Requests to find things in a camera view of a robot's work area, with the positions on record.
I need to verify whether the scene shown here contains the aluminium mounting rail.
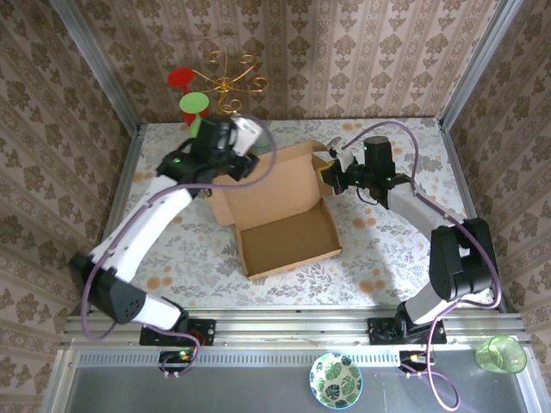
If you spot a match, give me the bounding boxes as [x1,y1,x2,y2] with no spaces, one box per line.
[59,307,529,348]

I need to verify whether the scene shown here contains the green transparent cup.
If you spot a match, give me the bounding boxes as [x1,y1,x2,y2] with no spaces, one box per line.
[474,335,528,373]

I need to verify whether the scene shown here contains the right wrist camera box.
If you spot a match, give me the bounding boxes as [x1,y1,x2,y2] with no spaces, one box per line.
[326,137,359,173]

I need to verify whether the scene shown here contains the small black controller board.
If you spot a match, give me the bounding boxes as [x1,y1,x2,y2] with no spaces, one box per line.
[158,350,195,365]
[399,350,433,367]

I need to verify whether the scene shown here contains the brown cardboard box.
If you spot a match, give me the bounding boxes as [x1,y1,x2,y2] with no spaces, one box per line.
[210,139,344,281]

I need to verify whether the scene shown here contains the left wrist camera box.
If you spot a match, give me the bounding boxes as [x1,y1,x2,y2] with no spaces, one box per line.
[233,114,264,155]

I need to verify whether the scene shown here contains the green plastic wine glass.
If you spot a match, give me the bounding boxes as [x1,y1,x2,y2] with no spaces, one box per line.
[178,92,212,139]

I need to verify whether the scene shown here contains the red plastic wine glass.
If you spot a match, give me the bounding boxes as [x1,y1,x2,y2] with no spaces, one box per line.
[166,66,213,128]

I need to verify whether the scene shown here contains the perforated metal strip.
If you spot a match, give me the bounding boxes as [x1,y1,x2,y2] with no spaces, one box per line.
[75,348,404,367]

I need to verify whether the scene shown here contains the aluminium side rail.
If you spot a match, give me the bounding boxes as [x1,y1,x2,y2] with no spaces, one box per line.
[64,124,145,328]
[437,120,524,313]

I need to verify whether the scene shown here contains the leaf pattern bowl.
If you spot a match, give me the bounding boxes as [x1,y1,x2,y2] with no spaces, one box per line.
[308,351,363,409]

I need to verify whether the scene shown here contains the gold wire glass rack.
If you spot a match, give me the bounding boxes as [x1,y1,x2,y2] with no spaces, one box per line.
[189,50,269,117]

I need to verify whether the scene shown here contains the floral tablecloth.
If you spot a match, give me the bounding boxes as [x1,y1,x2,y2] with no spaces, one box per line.
[107,118,507,309]

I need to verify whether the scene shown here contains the aluminium frame post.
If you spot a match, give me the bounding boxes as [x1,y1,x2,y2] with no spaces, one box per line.
[49,0,143,134]
[437,0,525,131]

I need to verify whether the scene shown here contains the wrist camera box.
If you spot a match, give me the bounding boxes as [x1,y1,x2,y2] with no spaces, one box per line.
[233,114,264,155]
[326,137,359,173]

